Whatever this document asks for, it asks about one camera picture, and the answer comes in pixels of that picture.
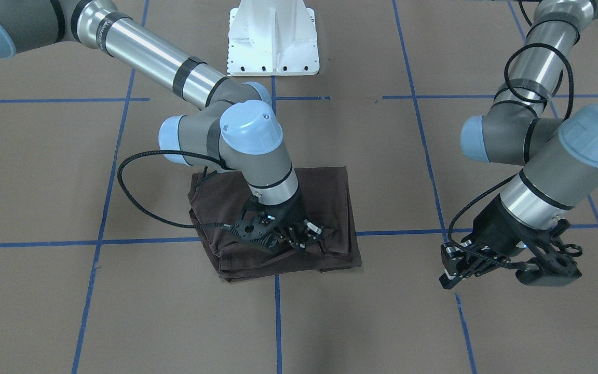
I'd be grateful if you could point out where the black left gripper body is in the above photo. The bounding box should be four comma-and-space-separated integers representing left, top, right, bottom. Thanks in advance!
470, 196, 533, 258

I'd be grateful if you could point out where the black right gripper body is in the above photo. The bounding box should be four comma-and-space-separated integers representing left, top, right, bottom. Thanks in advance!
263, 189, 308, 249

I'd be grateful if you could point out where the dark brown t-shirt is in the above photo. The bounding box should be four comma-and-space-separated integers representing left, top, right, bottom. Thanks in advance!
187, 167, 362, 282

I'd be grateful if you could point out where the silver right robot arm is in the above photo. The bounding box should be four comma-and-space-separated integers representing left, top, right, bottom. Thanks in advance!
0, 41, 206, 265

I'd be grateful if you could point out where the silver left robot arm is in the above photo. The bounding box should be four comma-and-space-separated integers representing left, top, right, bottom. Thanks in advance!
439, 1, 598, 289

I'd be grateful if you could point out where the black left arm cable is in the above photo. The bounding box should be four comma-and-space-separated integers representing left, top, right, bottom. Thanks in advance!
446, 0, 576, 246

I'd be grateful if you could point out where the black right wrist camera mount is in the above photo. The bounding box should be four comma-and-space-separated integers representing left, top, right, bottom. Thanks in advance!
228, 195, 282, 256

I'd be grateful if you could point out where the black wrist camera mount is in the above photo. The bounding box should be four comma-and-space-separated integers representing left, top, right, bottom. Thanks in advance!
515, 219, 583, 287
228, 195, 282, 256

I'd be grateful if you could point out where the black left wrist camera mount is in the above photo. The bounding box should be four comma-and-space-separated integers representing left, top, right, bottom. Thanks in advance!
515, 219, 583, 287

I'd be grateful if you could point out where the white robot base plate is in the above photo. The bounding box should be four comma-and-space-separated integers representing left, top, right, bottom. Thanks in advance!
226, 1, 320, 76

